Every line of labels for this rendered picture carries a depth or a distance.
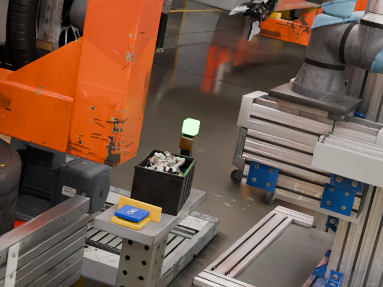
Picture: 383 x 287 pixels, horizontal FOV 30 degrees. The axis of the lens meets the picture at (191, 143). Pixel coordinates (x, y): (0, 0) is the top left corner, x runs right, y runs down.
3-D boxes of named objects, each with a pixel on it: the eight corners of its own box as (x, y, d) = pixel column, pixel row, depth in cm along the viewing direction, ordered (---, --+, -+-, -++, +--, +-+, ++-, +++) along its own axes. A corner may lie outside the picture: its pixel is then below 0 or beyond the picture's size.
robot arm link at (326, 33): (317, 55, 209) (327, 9, 206) (358, 66, 202) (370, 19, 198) (296, 55, 200) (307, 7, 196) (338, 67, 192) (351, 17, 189)
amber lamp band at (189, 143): (183, 146, 218) (185, 133, 217) (195, 149, 217) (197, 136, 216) (178, 148, 215) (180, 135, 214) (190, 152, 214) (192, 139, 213)
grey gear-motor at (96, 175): (1, 216, 264) (12, 125, 254) (102, 249, 252) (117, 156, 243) (-29, 231, 247) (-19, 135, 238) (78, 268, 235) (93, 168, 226)
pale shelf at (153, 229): (154, 185, 224) (156, 176, 223) (205, 201, 219) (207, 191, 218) (92, 228, 184) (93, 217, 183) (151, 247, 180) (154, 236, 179)
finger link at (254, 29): (253, 41, 306) (258, 20, 305) (246, 40, 311) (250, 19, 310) (259, 42, 307) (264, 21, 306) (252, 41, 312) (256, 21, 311)
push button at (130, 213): (124, 211, 189) (125, 203, 189) (148, 218, 187) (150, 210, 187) (113, 219, 183) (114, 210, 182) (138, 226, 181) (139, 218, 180)
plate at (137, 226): (123, 212, 190) (123, 209, 190) (150, 221, 188) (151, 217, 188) (110, 221, 183) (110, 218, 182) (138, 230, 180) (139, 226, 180)
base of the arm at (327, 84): (348, 97, 208) (357, 64, 205) (337, 104, 194) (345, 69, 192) (299, 85, 213) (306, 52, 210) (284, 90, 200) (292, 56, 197)
